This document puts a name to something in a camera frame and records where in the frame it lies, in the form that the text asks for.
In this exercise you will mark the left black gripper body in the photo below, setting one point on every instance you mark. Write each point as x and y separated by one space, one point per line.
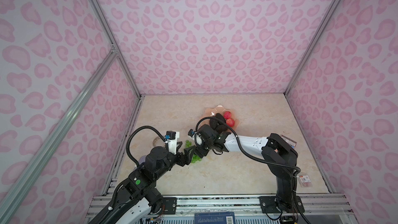
172 159

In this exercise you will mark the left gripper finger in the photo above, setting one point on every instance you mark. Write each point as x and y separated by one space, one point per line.
188 155
178 146

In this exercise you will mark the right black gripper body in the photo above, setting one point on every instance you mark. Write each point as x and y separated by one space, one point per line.
207 144

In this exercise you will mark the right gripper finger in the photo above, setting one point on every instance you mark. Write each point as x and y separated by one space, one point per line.
201 152
217 150

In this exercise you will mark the dark avocado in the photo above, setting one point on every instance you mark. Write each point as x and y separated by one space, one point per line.
220 117
221 128
213 123

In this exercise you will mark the dark avocado front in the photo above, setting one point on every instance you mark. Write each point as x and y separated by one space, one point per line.
213 123

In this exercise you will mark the red apple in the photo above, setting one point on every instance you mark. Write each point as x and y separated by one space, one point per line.
230 122
227 115

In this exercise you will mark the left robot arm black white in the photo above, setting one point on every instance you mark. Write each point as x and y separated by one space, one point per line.
137 196

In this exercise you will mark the green fake grape bunch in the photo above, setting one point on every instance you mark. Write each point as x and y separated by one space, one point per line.
195 158

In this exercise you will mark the pink glass fruit bowl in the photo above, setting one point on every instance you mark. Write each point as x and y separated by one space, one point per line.
210 112

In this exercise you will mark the purple grey object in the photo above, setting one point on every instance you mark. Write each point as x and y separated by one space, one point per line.
141 161

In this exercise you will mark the blue box with barcode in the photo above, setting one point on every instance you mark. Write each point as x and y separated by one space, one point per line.
215 218

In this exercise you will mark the coloured marker pack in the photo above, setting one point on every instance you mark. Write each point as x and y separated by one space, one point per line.
291 142

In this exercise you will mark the small clear packet red label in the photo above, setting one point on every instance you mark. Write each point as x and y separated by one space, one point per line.
304 180

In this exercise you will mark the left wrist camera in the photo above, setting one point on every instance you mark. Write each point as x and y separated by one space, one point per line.
171 141

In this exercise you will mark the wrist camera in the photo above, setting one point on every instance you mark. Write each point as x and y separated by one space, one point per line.
191 133
171 141

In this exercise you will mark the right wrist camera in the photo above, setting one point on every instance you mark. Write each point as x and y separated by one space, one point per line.
191 133

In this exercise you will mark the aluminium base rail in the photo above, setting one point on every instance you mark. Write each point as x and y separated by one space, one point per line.
248 209

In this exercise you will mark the left corner aluminium post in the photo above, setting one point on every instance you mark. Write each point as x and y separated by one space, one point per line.
95 4

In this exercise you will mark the corner aluminium post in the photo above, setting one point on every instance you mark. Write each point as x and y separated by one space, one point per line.
325 21
95 4

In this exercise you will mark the right corner aluminium post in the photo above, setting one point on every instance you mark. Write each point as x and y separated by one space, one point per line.
325 21

